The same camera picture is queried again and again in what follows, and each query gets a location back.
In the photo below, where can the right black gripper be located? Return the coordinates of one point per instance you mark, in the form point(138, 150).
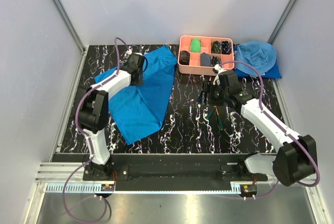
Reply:
point(209, 88)

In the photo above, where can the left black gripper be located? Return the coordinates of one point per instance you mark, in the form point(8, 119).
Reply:
point(140, 81)

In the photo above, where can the gold fork green handle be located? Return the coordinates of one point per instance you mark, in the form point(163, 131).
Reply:
point(218, 118)

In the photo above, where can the gold spoon green handle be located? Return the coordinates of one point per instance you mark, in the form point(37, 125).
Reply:
point(209, 115)

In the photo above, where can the blue cloth napkin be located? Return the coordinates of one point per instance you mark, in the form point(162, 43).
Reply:
point(139, 111)

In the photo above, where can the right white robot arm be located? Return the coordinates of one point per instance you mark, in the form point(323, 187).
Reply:
point(296, 157)

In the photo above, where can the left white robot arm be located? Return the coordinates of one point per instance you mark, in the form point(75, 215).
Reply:
point(92, 113)

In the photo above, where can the dark floral rolled tie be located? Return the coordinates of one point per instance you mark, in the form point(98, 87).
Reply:
point(215, 60)

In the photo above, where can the grey rolled cloth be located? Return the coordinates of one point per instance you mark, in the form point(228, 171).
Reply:
point(205, 60)

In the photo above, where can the green patterned rolled tie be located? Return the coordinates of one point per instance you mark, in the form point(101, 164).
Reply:
point(216, 47)

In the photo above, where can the navy dotted rolled tie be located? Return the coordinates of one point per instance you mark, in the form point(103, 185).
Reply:
point(226, 47)

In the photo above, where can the pink compartment tray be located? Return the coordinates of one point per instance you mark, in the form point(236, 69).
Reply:
point(198, 55)

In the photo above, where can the light blue bucket hat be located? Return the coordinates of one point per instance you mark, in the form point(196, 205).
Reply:
point(261, 56)

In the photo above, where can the dark patterned rolled tie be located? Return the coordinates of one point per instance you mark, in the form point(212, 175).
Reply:
point(184, 57)

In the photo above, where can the blue folded cloth bag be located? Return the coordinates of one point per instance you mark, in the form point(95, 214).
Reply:
point(272, 73)

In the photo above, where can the green rolled cloth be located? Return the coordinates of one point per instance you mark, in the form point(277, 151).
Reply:
point(195, 45)

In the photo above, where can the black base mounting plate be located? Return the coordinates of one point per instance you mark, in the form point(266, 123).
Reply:
point(177, 173)

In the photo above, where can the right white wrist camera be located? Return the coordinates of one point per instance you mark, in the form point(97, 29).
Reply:
point(218, 70)

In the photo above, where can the left aluminium frame post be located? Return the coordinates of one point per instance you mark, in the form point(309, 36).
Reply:
point(69, 25)

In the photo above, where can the aluminium frame post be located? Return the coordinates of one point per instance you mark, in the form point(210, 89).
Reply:
point(283, 18)
point(69, 25)

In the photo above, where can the right aluminium frame post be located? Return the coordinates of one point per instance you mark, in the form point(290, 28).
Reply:
point(283, 18)

